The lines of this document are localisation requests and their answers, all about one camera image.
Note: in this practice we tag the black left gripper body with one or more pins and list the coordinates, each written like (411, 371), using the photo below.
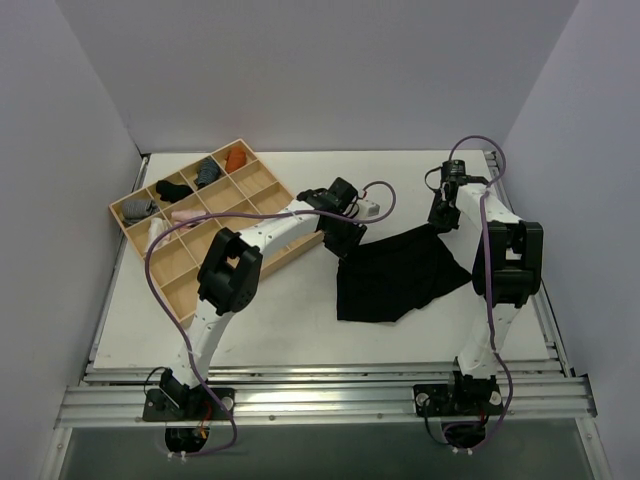
(347, 235)

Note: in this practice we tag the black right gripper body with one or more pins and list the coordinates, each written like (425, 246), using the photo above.
(443, 214)

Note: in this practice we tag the black underwear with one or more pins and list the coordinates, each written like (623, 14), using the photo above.
(381, 281)

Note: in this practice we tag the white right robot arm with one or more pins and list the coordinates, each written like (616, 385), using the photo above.
(506, 271)

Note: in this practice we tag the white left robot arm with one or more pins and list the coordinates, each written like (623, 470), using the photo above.
(229, 275)

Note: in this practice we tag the orange rolled sock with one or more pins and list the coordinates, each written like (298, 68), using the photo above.
(236, 158)

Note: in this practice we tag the dark grey rolled sock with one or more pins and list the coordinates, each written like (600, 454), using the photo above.
(207, 173)

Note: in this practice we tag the pink rolled sock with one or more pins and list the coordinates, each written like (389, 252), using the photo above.
(182, 216)

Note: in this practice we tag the wooden compartment tray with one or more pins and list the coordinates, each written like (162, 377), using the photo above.
(163, 281)

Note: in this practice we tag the black rolled sock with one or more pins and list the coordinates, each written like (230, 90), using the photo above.
(169, 192)

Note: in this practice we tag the white rolled sock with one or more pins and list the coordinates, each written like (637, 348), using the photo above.
(157, 227)

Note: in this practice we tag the grey striped rolled sock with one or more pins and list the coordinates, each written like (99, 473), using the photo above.
(135, 210)

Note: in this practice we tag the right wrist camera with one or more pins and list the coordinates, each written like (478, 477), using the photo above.
(454, 171)

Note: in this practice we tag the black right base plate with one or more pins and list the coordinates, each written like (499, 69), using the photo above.
(448, 400)

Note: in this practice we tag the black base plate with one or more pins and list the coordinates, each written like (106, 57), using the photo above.
(448, 400)
(199, 406)

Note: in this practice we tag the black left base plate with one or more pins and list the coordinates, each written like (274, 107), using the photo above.
(199, 406)

